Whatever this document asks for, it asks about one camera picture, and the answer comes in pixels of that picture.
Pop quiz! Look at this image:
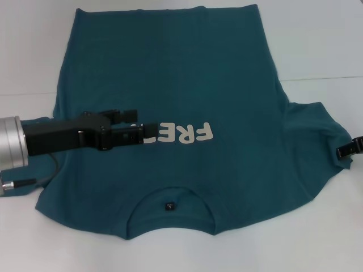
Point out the teal t-shirt with FREE print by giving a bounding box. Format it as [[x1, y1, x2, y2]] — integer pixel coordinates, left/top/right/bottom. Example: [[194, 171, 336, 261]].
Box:
[[0, 4, 354, 241]]

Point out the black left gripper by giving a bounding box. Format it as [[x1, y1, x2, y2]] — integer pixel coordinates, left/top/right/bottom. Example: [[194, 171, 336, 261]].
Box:
[[22, 108, 158, 156]]

